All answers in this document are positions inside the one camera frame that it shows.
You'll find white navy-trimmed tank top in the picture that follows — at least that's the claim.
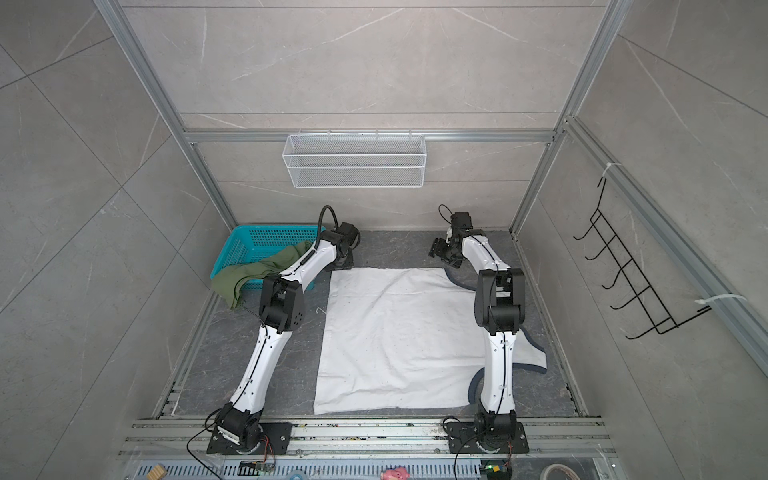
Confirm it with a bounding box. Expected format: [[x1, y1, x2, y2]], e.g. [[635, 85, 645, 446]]
[[313, 266, 548, 416]]

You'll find olive green tank top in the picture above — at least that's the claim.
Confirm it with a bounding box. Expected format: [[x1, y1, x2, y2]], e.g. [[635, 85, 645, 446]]
[[211, 240, 312, 309]]

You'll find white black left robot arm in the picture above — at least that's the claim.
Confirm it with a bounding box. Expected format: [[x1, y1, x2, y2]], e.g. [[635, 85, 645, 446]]
[[207, 205, 360, 455]]

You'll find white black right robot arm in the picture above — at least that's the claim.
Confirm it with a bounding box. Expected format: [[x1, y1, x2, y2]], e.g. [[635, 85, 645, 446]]
[[429, 212, 525, 451]]

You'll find teal plastic basket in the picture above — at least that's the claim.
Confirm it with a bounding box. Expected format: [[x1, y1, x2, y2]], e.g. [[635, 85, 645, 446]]
[[210, 224, 317, 279]]

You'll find green circuit board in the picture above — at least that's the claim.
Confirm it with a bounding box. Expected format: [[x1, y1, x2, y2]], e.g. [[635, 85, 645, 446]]
[[479, 460, 512, 480]]

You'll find pink small object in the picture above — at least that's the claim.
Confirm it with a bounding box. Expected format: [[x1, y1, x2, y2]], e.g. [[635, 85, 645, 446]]
[[380, 466, 410, 480]]

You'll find white tape roll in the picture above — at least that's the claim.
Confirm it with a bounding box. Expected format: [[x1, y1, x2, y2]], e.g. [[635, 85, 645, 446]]
[[539, 463, 581, 480]]

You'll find small wooden block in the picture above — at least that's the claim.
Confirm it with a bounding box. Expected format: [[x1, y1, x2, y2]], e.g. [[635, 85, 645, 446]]
[[146, 464, 168, 480]]

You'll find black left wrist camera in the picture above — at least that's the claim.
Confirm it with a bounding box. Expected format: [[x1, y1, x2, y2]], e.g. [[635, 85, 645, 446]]
[[336, 222, 361, 250]]

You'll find white wire mesh shelf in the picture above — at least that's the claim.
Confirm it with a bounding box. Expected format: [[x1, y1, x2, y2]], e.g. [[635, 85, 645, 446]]
[[282, 133, 427, 189]]

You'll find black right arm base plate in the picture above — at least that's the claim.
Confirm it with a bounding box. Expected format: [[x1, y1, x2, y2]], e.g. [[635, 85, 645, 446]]
[[441, 417, 530, 455]]

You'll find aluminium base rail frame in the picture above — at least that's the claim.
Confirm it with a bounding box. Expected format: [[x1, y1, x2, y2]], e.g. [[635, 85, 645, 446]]
[[116, 417, 627, 479]]

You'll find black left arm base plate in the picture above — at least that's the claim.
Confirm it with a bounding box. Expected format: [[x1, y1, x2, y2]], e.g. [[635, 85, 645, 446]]
[[206, 422, 293, 455]]

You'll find black wire hook rack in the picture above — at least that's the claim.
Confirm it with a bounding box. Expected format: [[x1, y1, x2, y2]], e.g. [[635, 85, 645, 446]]
[[573, 178, 712, 340]]

